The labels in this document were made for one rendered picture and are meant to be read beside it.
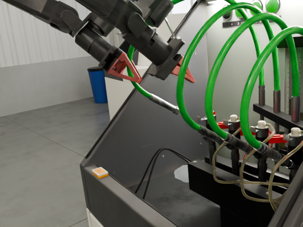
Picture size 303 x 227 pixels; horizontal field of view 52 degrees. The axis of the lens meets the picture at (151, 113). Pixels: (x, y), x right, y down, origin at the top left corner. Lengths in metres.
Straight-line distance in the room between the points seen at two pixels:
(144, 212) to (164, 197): 0.30
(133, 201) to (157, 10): 0.44
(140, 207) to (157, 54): 0.35
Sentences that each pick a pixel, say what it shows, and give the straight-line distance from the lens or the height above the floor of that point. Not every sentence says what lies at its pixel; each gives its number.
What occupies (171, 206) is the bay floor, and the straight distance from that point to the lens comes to 0.97.
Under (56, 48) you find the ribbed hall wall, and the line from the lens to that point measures 7.58.
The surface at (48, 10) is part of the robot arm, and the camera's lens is 0.86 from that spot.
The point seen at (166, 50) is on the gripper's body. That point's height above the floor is 1.29.
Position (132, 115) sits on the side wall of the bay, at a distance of 1.05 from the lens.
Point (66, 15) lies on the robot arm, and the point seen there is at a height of 1.40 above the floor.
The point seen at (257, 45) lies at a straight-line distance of 0.94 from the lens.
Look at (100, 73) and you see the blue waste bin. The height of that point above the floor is 0.66.
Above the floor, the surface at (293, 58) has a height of 1.25.
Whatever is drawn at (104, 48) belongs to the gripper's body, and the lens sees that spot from 0.84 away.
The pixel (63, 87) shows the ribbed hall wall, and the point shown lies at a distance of 7.63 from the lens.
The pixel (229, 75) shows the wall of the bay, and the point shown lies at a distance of 1.15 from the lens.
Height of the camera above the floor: 1.33
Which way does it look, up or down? 14 degrees down
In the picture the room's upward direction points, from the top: 6 degrees counter-clockwise
